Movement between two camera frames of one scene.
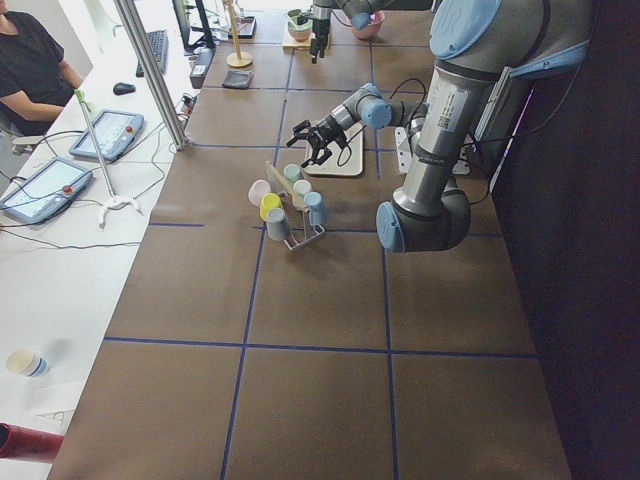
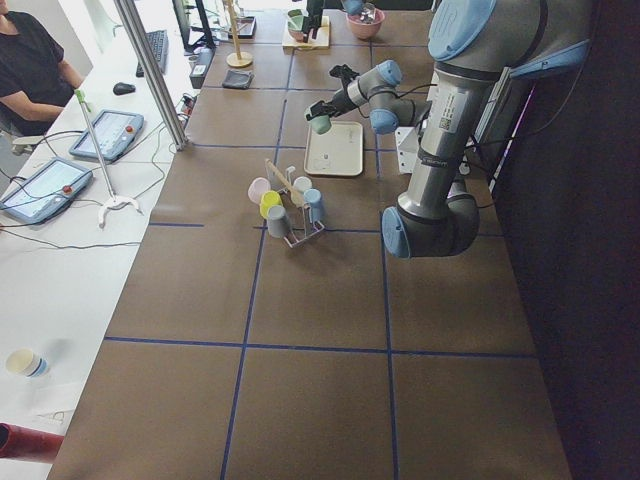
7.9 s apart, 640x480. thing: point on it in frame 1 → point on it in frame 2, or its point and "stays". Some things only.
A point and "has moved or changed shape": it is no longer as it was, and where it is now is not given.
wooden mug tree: (237, 58) stays
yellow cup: (269, 200) stays
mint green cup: (292, 173) has moved or changed shape
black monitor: (206, 40) stays
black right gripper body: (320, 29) → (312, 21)
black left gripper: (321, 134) → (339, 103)
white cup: (302, 186) stays
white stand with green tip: (112, 200) stays
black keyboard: (159, 42) stays
